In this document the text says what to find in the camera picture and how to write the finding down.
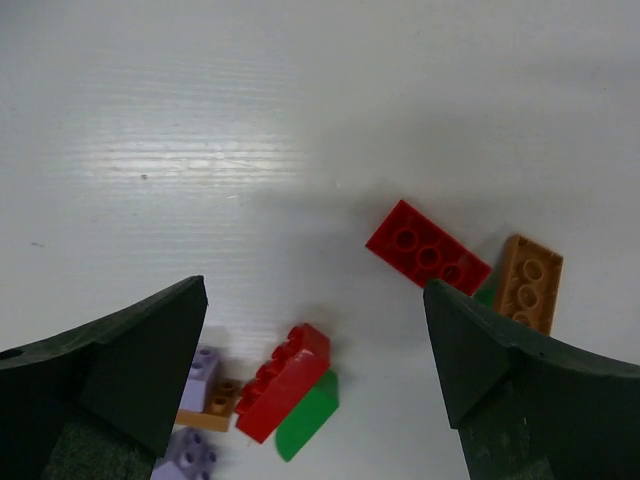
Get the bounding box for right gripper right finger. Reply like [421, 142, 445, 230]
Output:
[423, 280, 639, 479]

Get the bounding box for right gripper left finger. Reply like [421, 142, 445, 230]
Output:
[1, 276, 206, 479]

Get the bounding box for purple lego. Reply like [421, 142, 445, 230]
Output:
[150, 427, 217, 480]
[179, 344, 220, 412]

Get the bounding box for brown lego plate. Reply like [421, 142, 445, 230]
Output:
[175, 378, 242, 432]

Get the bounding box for tan lego plate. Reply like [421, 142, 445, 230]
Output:
[493, 234, 564, 336]

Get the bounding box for red slope lego brick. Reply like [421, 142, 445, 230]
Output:
[235, 323, 330, 443]

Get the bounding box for green slope lego brick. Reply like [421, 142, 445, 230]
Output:
[275, 369, 340, 462]

